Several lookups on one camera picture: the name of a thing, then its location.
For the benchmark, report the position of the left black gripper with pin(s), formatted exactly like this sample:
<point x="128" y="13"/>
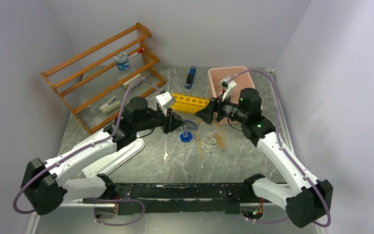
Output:
<point x="171" y="122"/>

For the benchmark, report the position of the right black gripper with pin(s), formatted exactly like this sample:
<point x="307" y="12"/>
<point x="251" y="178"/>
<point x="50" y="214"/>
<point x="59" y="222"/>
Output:
<point x="215" y="105"/>

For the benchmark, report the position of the blue safety goggles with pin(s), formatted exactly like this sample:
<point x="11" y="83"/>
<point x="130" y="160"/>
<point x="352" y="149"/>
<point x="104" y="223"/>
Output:
<point x="188" y="124"/>

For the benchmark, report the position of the graduated cylinder blue base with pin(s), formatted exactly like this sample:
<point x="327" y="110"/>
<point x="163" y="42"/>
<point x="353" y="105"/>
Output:
<point x="185" y="135"/>

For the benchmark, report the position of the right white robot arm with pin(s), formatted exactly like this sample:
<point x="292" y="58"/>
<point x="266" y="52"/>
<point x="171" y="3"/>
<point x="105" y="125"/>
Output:
<point x="305" y="199"/>

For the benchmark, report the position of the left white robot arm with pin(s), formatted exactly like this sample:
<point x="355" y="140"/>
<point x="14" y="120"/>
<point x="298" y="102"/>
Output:
<point x="46" y="184"/>

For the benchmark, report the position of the yellow test tube rack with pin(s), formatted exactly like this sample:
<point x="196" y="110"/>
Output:
<point x="188" y="104"/>

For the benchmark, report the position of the pink plastic bin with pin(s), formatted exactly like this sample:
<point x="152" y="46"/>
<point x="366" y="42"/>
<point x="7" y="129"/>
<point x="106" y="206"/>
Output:
<point x="225" y="76"/>

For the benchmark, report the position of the beige stapler on shelf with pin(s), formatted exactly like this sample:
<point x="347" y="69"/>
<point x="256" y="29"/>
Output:
<point x="111" y="105"/>

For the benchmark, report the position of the blue lidded jar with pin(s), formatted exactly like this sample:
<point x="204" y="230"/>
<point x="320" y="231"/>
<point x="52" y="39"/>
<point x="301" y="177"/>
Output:
<point x="122" y="61"/>

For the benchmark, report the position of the red capped thermometer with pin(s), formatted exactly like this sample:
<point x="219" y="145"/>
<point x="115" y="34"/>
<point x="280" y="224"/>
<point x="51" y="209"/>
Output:
<point x="140" y="51"/>

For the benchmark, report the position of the metal tray lid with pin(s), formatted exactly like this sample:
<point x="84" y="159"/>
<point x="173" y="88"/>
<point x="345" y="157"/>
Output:
<point x="110" y="163"/>

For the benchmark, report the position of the orange wooden shelf rack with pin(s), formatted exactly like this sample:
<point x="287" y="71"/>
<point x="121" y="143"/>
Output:
<point x="89" y="79"/>

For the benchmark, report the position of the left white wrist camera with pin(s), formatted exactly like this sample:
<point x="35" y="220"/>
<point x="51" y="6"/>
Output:
<point x="165" y="100"/>

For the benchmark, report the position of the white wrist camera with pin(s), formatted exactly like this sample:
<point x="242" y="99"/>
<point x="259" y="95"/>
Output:
<point x="228" y="85"/>
<point x="165" y="100"/>

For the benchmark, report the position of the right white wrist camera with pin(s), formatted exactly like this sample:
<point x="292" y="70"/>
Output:
<point x="228" y="85"/>

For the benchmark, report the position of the black base frame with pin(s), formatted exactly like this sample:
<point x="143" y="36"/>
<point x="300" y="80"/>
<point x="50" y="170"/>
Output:
<point x="150" y="198"/>

